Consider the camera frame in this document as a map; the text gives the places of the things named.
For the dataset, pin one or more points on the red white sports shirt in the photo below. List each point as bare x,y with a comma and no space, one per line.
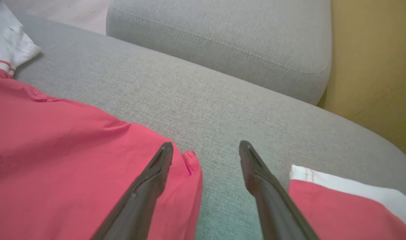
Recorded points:
63,160

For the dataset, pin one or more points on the large grey sofa seat cushion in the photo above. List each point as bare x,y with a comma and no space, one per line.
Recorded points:
206,106

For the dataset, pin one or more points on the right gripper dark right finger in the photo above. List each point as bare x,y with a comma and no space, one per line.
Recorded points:
273,203

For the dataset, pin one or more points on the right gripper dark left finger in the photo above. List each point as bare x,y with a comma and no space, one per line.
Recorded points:
139,203

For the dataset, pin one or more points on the small grey sofa cushion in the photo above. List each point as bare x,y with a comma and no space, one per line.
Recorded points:
223,33

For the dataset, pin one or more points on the red garment with white band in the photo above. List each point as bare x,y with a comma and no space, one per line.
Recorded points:
343,213

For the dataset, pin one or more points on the yellow sofa cushion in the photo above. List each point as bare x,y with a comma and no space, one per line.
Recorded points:
373,66

